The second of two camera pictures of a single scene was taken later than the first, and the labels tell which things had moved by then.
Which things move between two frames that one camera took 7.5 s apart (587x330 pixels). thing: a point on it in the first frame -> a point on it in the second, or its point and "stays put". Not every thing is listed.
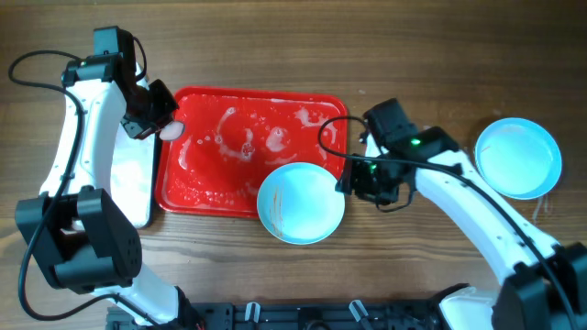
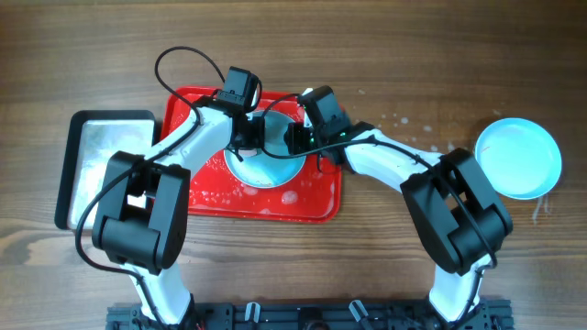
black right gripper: (356, 179) -> (299, 138)
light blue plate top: (518, 158) stays put
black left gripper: (149, 122) -> (250, 135)
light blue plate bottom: (299, 203) -> (260, 171)
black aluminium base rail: (291, 316) stays put
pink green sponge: (171, 131) -> (249, 152)
